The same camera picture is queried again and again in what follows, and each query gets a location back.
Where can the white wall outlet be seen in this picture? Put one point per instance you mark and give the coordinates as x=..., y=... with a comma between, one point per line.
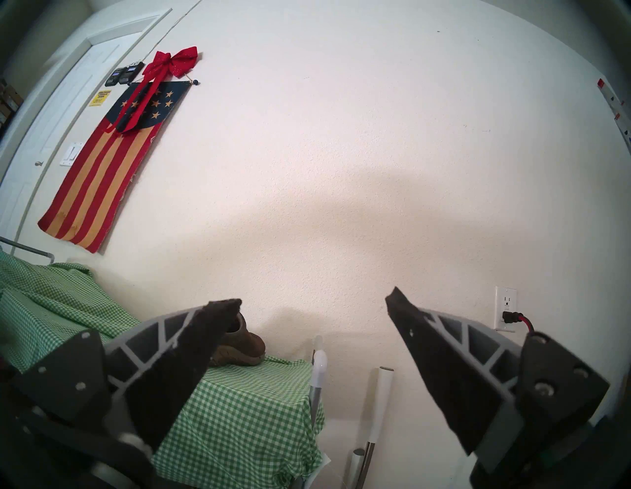
x=505, y=298

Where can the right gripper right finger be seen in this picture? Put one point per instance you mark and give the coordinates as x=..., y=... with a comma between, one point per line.
x=453, y=374

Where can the white stick red marks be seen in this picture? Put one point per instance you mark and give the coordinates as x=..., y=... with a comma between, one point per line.
x=613, y=106

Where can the yellow wall sign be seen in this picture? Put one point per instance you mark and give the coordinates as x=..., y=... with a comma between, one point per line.
x=100, y=98

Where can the red ribbon bow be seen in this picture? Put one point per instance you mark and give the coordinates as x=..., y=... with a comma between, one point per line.
x=170, y=61

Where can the white panel door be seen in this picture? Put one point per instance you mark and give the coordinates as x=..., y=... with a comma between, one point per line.
x=59, y=108

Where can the green gingham cloth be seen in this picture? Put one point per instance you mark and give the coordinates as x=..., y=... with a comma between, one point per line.
x=246, y=419

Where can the brown suede clog shoe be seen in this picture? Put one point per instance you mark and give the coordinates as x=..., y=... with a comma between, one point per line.
x=244, y=347

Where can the white light switch plate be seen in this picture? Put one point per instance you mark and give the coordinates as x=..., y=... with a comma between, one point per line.
x=72, y=154

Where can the red tan striped flag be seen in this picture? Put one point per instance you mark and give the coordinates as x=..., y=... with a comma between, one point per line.
x=98, y=172

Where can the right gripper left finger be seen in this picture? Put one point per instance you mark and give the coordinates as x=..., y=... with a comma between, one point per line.
x=157, y=374

